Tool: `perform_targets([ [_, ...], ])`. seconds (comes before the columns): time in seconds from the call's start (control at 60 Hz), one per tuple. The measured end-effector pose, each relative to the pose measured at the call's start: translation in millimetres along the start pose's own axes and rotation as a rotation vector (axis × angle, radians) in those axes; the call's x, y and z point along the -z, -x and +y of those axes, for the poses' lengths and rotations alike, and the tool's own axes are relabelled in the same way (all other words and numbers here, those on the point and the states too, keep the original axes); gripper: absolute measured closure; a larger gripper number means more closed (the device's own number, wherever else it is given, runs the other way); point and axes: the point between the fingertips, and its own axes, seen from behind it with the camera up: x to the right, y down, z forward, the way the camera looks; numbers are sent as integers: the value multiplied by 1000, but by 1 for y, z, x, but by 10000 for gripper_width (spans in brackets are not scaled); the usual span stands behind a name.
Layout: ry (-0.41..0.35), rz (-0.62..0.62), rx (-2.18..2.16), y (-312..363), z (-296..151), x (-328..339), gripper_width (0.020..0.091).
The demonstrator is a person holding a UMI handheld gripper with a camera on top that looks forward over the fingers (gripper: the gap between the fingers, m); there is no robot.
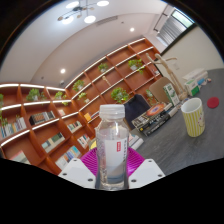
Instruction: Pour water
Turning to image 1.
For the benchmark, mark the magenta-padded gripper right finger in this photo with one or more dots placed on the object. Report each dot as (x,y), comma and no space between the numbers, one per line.
(146,173)

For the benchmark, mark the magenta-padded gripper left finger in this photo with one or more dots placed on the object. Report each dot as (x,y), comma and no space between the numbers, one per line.
(75,173)

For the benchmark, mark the clear plastic water bottle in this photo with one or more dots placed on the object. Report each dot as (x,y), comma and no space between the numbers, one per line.
(111,146)

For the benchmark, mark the stack of dark books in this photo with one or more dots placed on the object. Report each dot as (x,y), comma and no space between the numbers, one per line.
(151,121)

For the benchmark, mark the orange wooden shelf unit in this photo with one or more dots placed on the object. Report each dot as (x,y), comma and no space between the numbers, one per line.
(50,126)

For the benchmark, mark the dark blue chair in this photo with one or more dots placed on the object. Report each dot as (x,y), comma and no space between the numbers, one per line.
(135,106)

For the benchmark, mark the yellow striped mug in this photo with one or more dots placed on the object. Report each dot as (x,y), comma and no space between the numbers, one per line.
(193,120)

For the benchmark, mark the green and white carton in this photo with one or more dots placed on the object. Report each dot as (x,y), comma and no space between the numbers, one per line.
(171,94)

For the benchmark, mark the tan chair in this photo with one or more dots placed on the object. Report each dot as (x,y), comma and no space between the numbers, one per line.
(158,88)

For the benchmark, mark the small green and white box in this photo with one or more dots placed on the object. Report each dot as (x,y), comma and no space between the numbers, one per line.
(192,88)

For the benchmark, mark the flat round red coaster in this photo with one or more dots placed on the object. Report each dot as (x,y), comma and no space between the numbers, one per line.
(213,102)

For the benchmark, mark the wooden artist mannequin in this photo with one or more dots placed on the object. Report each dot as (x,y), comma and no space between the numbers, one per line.
(173,78)

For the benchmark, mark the recessed ceiling spotlight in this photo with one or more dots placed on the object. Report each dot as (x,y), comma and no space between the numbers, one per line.
(63,71)
(132,29)

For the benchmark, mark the grey curtain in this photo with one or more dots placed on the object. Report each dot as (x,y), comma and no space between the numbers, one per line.
(171,31)

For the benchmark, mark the branched ceiling lamp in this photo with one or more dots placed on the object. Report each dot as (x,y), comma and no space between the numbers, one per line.
(89,19)

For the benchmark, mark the window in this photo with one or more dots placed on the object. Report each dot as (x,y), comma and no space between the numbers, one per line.
(182,18)

